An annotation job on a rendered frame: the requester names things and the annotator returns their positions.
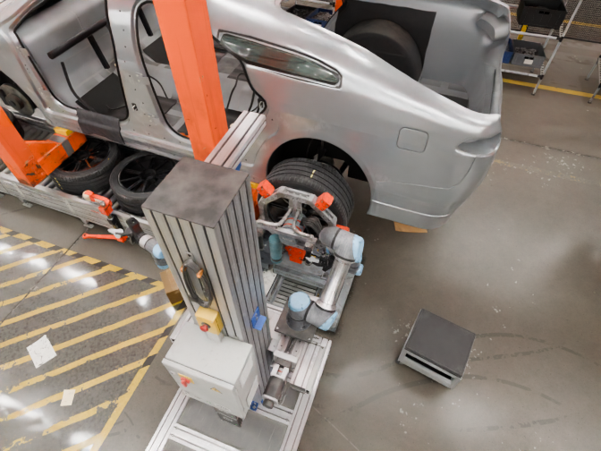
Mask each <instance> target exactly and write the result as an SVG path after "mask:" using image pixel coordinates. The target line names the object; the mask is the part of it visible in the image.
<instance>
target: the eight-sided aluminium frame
mask: <svg viewBox="0 0 601 451"><path fill-rule="evenodd" d="M281 197H283V198H286V199H290V200H295V201H299V202H301V203H305V204H309V205H310V206H311V207H312V208H313V209H314V210H315V211H316V212H317V213H318V214H319V215H320V216H321V217H322V218H323V219H324V220H325V221H326V222H327V223H328V226H336V222H337V217H336V216H335V215H334V214H333V213H332V212H331V211H330V210H329V209H328V208H326V209H325V210H323V211H322V210H320V209H319V208H318V207H316V206H315V204H316V201H317V198H318V197H317V196H316V195H315V194H312V193H307V192H304V191H298V190H295V189H292V188H288V187H287V186H281V187H279V188H277V189H275V190H274V192H273V193H272V195H271V196H269V197H267V198H264V197H263V196H262V197H261V198H260V200H259V202H258V209H259V217H260V219H262V220H264V221H267V222H270V223H274V222H273V221H272V220H271V219H270V218H269V217H268V207H267V203H269V202H271V201H273V200H277V199H279V198H281ZM305 243H306V242H304V241H301V240H299V241H297V243H296V244H295V245H293V247H296V248H299V249H302V250H304V245H305ZM325 247H326V246H325V245H323V244H322V243H321V242H320V240H319V239H318V240H317V244H316V245H315V246H314V248H313V251H314V249H316V250H318V249H322V248H325Z"/></svg>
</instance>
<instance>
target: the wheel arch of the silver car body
mask: <svg viewBox="0 0 601 451"><path fill-rule="evenodd" d="M311 139H313V140H312V142H311V143H310V141H311ZM321 141H322V140H321V139H318V138H311V137H299V138H293V139H290V140H286V141H284V142H282V143H281V144H279V145H278V146H277V147H276V148H275V149H274V150H273V151H272V152H271V154H270V155H269V157H268V159H267V163H266V169H265V177H266V178H267V177H268V175H269V173H270V172H271V170H272V169H273V167H274V166H275V165H276V164H278V163H279V162H281V161H283V160H285V159H288V158H294V157H303V158H306V154H307V149H308V145H309V143H310V146H309V151H308V157H307V158H310V159H312V157H313V156H315V155H316V154H318V152H317V148H318V147H319V146H321ZM324 146H325V147H326V153H325V155H324V156H326V157H332V158H336V159H340V160H343V161H345V162H346V164H347V165H348V166H349V170H348V177H350V178H354V179H358V180H361V181H365V182H368V184H369V188H370V194H371V201H370V204H369V207H368V211H367V214H368V213H369V211H370V209H371V205H372V191H371V186H370V183H369V180H368V177H367V175H366V174H365V172H364V170H363V169H362V167H361V166H360V164H359V163H358V162H357V161H356V160H355V159H354V158H353V157H352V156H351V155H350V154H349V153H347V152H346V151H345V150H343V149H341V148H340V147H338V146H336V145H334V144H333V143H331V142H329V141H326V140H324Z"/></svg>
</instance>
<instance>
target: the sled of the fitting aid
mask: <svg viewBox="0 0 601 451"><path fill-rule="evenodd" d="M330 270H331V268H330V269H328V270H327V271H326V272H324V274H323V276H322V278H321V279H320V278H317V277H313V276H310V275H307V274H303V273H301V272H298V271H295V270H292V269H289V268H285V267H282V266H279V265H276V264H274V266H273V273H276V274H278V275H281V276H284V277H289V278H291V279H294V280H298V281H301V282H303V283H306V284H309V285H313V286H316V287H319V288H322V289H324V287H325V284H326V280H327V278H328V276H329V273H330Z"/></svg>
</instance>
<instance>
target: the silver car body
mask: <svg viewBox="0 0 601 451"><path fill-rule="evenodd" d="M206 1H207V10H208V16H209V21H210V27H211V32H212V38H213V43H214V49H215V54H216V63H217V69H218V74H219V80H220V85H221V91H222V96H223V101H224V110H225V116H226V122H227V127H228V131H229V129H230V128H231V127H232V125H233V124H234V123H235V121H236V120H237V119H238V117H239V116H240V115H241V113H242V112H243V111H244V110H247V111H251V112H255V113H259V114H263V115H266V122H267V124H266V126H265V127H264V129H263V130H262V132H261V133H260V134H259V136H258V137H257V138H256V140H255V141H254V143H253V144H252V145H251V147H250V149H249V150H248V152H247V153H246V154H245V156H244V157H243V159H242V160H241V168H240V171H242V172H245V173H249V174H250V181H251V182H253V183H258V184H259V183H261V182H262V181H264V180H266V177H265V169H266V163H267V159H268V157H269V155H270V154H271V152H272V151H273V150H274V149H275V148H276V147H277V146H278V145H279V144H281V143H282V142H284V141H286V140H290V139H293V138H299V137H311V138H318V139H321V140H326V141H329V142H331V143H333V144H334V145H336V146H338V147H340V148H341V149H343V150H345V151H346V152H347V153H349V154H350V155H351V156H352V157H353V158H354V159H355V160H356V161H357V162H358V163H359V164H360V166H361V167H362V169H363V170H364V172H365V174H366V175H367V177H368V180H369V183H370V186H371V191H372V205H371V209H370V211H369V213H368V214H369V215H372V216H375V217H381V218H384V219H388V220H391V221H394V222H398V223H401V224H405V225H408V226H414V227H417V228H421V229H434V228H438V227H439V226H442V225H443V224H445V223H446V222H447V221H448V220H449V219H450V218H451V217H452V216H453V214H454V213H455V211H456V210H457V209H458V208H459V207H460V206H461V205H462V204H463V203H464V202H465V201H466V200H467V199H468V198H469V197H470V196H471V195H472V194H473V193H474V192H475V191H476V190H477V189H478V187H479V186H480V185H481V184H482V183H483V181H484V180H485V178H486V176H487V174H488V172H489V170H490V168H491V166H492V164H493V162H494V159H495V155H496V152H497V151H498V149H499V146H500V142H501V137H502V125H501V113H502V103H503V76H502V71H501V70H502V61H503V57H504V52H505V49H506V47H507V44H508V41H509V38H510V35H511V13H510V8H509V6H508V5H507V4H505V3H503V2H501V1H499V0H344V1H343V0H342V2H343V4H342V5H341V6H340V7H339V8H338V9H337V10H336V12H335V13H334V14H333V15H332V16H331V18H330V19H329V20H328V22H327V23H326V25H325V27H324V28H322V27H320V26H318V25H317V24H314V23H312V22H310V21H306V20H304V19H302V18H300V17H298V16H296V15H293V14H291V13H288V12H286V11H284V10H283V9H282V8H281V7H280V4H281V3H286V2H288V1H289V0H206ZM0 98H1V99H2V100H3V102H4V103H5V104H6V105H7V106H11V107H12V108H14V109H15V110H16V111H18V112H19V113H21V114H23V115H27V116H31V115H33V114H34V113H35V109H36V108H38V109H39V110H40V111H41V113H42V114H43V116H44V117H45V118H46V120H47V122H48V123H49V125H53V126H56V127H60V128H64V129H66V130H70V131H73V132H79V133H82V134H84V133H83V132H82V130H81V128H80V126H79V124H78V116H77V113H76V108H77V107H78V108H81V109H85V110H89V111H92V112H96V113H99V114H102V115H109V116H112V117H116V118H120V119H119V125H120V127H121V130H120V134H121V136H122V138H123V141H124V143H125V144H122V145H125V146H128V147H132V148H135V149H141V150H144V151H147V152H151V153H154V154H158V155H160V156H164V157H169V158H172V159H175V160H178V161H180V160H181V158H182V157H190V158H194V159H195V157H194V154H193V150H192V146H191V144H190V137H189V134H188V131H187V127H186V123H185V120H184V117H183V113H182V107H181V104H180V100H179V97H178V93H177V90H176V87H175V83H174V77H173V74H172V70H171V66H170V64H169V60H168V56H167V53H166V50H165V43H164V40H163V37H162V33H161V29H160V27H159V23H158V19H157V14H156V10H155V6H154V3H153V0H0Z"/></svg>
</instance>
